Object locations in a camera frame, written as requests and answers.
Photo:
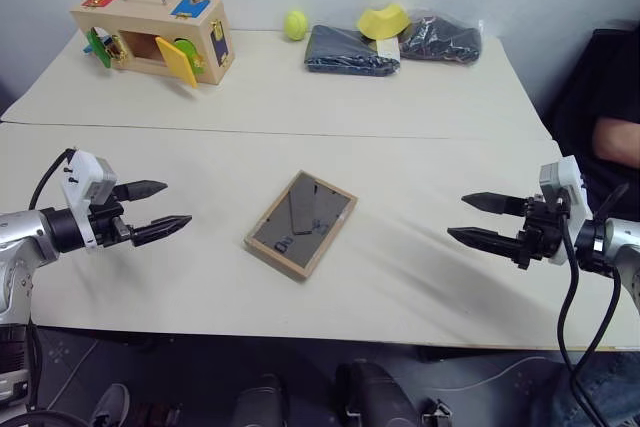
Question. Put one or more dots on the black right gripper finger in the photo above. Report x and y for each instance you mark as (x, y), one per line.
(487, 242)
(495, 203)

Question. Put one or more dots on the wooden picture frame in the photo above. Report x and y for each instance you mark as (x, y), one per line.
(300, 227)

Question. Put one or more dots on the bagged dark fabric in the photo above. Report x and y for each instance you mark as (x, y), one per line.
(445, 39)

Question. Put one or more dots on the person in black clothing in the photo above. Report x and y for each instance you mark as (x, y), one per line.
(600, 77)

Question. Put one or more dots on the small white card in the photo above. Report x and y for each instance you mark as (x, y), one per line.
(388, 49)

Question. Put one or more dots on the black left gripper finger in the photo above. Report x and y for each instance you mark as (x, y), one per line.
(160, 228)
(142, 189)

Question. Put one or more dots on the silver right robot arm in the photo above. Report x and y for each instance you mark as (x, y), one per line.
(622, 242)

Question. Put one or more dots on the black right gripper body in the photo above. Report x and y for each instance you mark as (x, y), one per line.
(542, 232)

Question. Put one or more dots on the person's bare forearm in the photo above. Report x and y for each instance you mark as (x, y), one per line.
(620, 139)

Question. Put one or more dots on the dark rounded shape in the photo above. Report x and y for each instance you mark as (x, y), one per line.
(375, 394)
(262, 402)

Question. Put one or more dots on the yellow-green tennis ball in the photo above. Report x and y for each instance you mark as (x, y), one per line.
(295, 25)

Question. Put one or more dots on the yellow foam block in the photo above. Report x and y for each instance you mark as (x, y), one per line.
(382, 22)

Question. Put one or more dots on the grey sneaker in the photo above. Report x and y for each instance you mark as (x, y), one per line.
(111, 404)

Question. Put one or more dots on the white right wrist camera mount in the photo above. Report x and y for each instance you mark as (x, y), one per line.
(570, 182)

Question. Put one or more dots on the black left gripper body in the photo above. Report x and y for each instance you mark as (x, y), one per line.
(107, 227)

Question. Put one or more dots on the bagged dark blue cloth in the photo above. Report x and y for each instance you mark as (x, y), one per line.
(345, 49)

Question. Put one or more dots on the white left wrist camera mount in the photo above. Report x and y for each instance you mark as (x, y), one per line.
(82, 172)

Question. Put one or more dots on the wooden lock box toy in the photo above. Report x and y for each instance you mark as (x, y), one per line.
(145, 17)

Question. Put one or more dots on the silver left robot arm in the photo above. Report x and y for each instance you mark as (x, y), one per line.
(25, 237)

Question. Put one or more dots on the person's blue jeans leg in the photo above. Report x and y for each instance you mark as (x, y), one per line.
(615, 387)

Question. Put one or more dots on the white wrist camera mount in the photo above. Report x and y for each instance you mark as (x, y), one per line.
(570, 182)
(82, 172)

